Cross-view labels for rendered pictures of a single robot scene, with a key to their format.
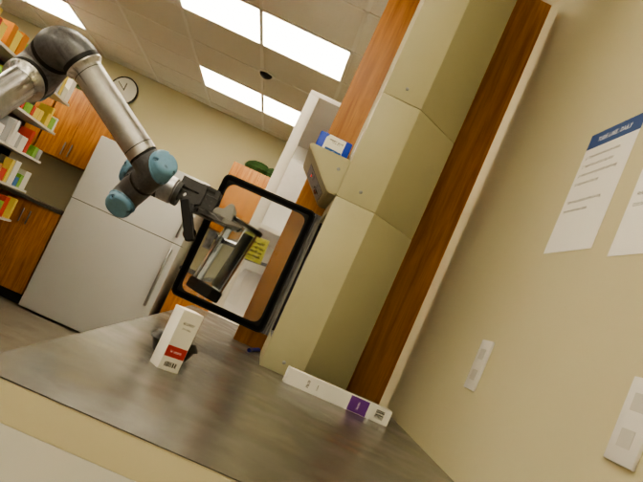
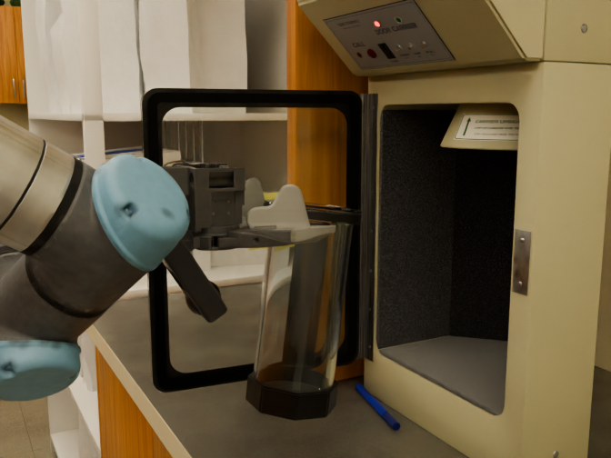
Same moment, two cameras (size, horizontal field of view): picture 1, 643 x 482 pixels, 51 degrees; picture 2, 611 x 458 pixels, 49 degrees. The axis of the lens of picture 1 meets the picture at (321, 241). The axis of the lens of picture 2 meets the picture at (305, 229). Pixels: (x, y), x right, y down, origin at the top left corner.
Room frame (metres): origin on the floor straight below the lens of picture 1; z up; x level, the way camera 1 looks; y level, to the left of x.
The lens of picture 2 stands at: (1.20, 0.53, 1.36)
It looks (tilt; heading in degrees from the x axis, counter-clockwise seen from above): 10 degrees down; 334
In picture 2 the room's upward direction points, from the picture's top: straight up
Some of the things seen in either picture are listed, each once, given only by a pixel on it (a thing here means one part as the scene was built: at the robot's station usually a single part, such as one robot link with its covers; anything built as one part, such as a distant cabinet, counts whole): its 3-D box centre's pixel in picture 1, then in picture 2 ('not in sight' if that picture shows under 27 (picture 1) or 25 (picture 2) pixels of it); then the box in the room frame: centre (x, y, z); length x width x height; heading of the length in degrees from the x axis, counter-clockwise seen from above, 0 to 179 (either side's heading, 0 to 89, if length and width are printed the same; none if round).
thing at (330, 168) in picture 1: (319, 178); (404, 24); (1.89, 0.08, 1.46); 0.32 x 0.11 x 0.10; 3
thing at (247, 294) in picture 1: (243, 252); (259, 238); (2.05, 0.20, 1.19); 0.30 x 0.01 x 0.40; 87
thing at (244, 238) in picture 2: (210, 215); (245, 235); (1.83, 0.30, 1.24); 0.09 x 0.05 x 0.02; 69
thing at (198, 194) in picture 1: (197, 199); (182, 209); (1.86, 0.36, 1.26); 0.12 x 0.08 x 0.09; 92
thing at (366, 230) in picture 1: (358, 249); (514, 139); (1.89, -0.10, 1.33); 0.32 x 0.25 x 0.77; 3
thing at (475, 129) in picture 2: not in sight; (511, 124); (1.87, -0.08, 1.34); 0.18 x 0.18 x 0.05
